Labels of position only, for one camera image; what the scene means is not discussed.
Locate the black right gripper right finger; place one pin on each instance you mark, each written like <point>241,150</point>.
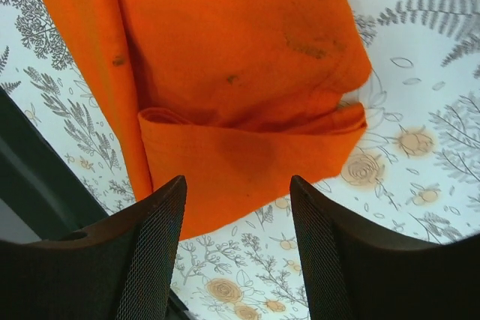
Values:
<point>354,268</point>

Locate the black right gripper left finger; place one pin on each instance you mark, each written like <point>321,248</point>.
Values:
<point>118,268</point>

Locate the floral patterned table mat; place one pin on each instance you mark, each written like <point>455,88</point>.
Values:
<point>415,171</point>

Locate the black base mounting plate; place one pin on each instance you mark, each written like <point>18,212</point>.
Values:
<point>36,184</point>

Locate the orange t shirt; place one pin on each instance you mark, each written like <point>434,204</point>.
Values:
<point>238,96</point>

